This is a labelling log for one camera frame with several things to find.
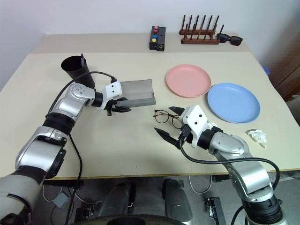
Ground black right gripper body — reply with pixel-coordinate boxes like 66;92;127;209
177;114;195;147

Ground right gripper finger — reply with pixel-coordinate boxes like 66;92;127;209
168;106;188;117
154;127;181;148

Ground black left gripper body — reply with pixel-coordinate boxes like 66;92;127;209
105;97;123;117

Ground grey glasses case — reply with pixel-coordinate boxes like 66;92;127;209
117;79;157;108

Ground black plastic cup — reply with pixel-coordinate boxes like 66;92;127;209
60;55;96;89

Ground tortoiseshell eyeglasses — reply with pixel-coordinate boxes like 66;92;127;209
153;109;184;129

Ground pink plate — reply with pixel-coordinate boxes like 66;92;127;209
165;64;212;98

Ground blue plate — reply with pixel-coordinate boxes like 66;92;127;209
207;82;261;124

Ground dark rounded shape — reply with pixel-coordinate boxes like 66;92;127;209
162;178;193;223
97;182;137;218

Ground crumpled white tissue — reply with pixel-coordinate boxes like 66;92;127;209
246;129;268;149

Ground plain black box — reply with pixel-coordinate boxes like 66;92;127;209
157;26;167;53

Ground wooden plate rack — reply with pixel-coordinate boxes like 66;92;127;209
179;15;221;45

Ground black box with coloured buttons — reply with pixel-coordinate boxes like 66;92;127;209
149;25;160;51

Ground black floor device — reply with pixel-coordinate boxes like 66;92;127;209
204;196;224;220
74;204;98;221

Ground black sunglasses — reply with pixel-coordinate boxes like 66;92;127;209
216;24;243;46

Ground dark curved base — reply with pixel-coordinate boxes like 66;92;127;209
76;213;187;225

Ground black table crossbar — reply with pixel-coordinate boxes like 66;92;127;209
43;179;84;189

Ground small grey box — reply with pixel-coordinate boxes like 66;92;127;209
53;191;70;209

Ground brown wooden cabinet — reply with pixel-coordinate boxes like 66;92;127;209
273;60;300;102

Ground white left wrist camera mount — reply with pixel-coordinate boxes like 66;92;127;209
102;81;123;111

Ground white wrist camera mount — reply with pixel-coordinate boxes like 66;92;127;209
180;105;210;149
102;81;123;111

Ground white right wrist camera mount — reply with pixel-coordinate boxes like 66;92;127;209
180;105;210;149

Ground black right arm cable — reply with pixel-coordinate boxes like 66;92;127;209
179;138;281;192

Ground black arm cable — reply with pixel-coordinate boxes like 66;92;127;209
179;138;281;192
48;71;118;225

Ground white floor cable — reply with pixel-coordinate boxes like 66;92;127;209
188;174;213;194

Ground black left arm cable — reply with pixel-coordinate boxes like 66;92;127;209
48;71;118;225

